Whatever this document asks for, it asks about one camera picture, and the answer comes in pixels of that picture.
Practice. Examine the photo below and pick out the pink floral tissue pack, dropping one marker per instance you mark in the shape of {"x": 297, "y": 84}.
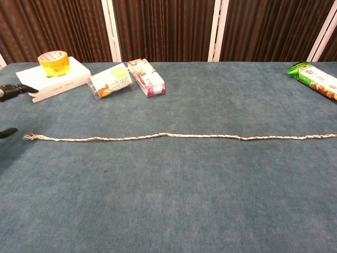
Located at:
{"x": 148, "y": 79}

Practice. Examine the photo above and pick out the brown pleated folding screen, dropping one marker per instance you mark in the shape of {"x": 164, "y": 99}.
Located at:
{"x": 166, "y": 29}

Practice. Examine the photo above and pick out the yellow tape roll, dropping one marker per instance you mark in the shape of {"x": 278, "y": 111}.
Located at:
{"x": 54, "y": 65}

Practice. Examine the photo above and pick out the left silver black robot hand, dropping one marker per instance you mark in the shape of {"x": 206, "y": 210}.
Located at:
{"x": 10, "y": 89}

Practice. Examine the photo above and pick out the green snack bag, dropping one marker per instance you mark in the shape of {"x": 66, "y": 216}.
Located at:
{"x": 316, "y": 79}

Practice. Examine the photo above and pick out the white orange tea carton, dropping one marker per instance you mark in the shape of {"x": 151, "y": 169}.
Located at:
{"x": 111, "y": 81}

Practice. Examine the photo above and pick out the white rectangular box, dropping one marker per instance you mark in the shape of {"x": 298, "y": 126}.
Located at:
{"x": 61, "y": 83}

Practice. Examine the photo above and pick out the blue table cloth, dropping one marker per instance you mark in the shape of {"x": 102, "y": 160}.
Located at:
{"x": 168, "y": 184}

